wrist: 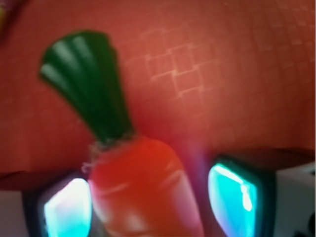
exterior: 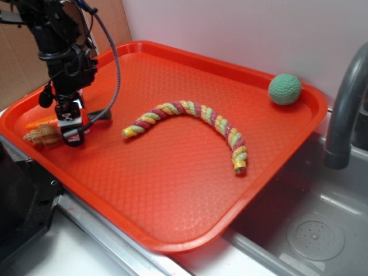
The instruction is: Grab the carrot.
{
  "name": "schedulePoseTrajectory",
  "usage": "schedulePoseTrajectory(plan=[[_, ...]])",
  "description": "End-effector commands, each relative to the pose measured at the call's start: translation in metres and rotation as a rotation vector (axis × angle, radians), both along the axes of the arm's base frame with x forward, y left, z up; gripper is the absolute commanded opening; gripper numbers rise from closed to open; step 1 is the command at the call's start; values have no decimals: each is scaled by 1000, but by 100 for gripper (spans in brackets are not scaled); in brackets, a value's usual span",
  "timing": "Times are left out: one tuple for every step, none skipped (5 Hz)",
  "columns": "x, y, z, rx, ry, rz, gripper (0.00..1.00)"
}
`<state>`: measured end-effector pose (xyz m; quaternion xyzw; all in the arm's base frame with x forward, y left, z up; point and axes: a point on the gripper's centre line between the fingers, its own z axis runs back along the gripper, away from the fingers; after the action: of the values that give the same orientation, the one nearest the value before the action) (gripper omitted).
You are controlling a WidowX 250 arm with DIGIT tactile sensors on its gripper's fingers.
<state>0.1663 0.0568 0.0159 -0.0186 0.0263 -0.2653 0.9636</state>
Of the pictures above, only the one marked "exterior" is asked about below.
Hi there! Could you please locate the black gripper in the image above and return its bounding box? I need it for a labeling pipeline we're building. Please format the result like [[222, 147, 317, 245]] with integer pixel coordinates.
[[39, 51, 98, 147]]

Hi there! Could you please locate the orange toy carrot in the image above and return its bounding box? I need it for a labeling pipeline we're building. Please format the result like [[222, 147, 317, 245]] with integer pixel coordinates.
[[25, 108, 112, 131]]

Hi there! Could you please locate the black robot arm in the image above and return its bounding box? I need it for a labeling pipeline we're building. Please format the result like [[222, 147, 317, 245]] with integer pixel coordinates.
[[1, 1, 97, 147]]

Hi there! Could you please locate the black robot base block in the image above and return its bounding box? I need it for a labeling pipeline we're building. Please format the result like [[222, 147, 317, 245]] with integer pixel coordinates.
[[1, 144, 61, 266]]

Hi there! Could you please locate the tan spiral seashell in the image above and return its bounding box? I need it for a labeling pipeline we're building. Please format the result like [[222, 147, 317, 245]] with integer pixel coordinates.
[[23, 124, 63, 150]]

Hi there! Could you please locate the brown cardboard panel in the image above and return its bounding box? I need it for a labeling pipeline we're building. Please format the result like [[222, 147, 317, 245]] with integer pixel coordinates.
[[1, 0, 131, 110]]

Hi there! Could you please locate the red plastic tray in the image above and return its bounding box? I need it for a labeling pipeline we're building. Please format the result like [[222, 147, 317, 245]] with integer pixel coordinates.
[[1, 41, 327, 254]]

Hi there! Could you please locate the green textured ball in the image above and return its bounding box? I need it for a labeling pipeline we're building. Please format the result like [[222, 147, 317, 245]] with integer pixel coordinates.
[[268, 74, 302, 105]]

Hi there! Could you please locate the grey toy sink basin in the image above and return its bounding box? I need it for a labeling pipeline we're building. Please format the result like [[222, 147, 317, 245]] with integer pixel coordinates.
[[174, 135, 367, 275]]

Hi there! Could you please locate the grey sink faucet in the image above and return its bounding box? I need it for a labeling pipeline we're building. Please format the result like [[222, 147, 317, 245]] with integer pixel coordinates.
[[323, 44, 367, 170]]

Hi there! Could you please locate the multicolour twisted rope toy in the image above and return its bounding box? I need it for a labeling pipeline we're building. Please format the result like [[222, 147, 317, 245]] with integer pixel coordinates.
[[122, 100, 247, 175]]

